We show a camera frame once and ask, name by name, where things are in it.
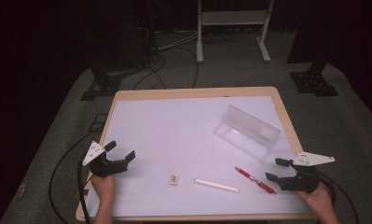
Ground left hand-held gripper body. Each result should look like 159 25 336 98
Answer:
81 140 129 178

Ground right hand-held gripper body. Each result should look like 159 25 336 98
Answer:
278 151 336 194

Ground red pen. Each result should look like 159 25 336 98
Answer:
234 166 277 195

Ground clear plastic pencil case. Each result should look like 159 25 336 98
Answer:
213 104 282 163

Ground white pen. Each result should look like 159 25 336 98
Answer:
194 178 240 193

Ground person's left hand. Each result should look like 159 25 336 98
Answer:
90 174 117 203

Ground person's right hand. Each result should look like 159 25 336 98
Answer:
295 181 336 216

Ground white table mat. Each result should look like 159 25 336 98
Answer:
86 95 320 217

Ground black stand base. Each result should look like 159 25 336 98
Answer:
79 59 123 102
289 62 340 97

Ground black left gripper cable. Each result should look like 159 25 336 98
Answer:
76 157 92 224

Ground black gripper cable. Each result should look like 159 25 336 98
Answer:
315 172 361 224
76 157 92 224

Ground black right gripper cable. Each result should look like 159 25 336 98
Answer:
315 172 361 224

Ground black floor cable loop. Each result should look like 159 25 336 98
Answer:
48 132 96 224

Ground black floor cables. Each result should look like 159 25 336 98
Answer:
131 46 200 91

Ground white floor cables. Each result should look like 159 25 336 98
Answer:
157 29 200 52

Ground white metal stand frame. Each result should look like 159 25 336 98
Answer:
196 0 275 64

